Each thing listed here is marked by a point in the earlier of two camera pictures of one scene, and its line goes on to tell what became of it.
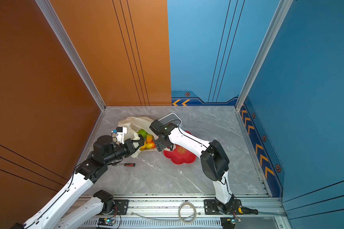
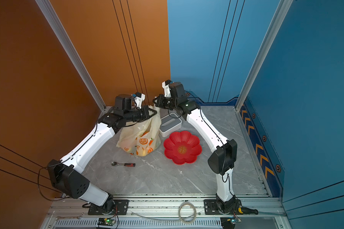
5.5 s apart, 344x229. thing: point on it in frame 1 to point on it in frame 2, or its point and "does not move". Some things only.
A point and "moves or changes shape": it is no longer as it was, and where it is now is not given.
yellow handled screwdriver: [246, 210] does not move
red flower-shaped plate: [180, 155] does not move
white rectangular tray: [172, 118] does not move
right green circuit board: [229, 223] does not move
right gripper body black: [161, 145] to [166, 103]
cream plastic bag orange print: [133, 124] moves or changes shape
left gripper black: [131, 149] to [145, 109]
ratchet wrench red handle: [126, 164] does not move
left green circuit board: [106, 221] does not move
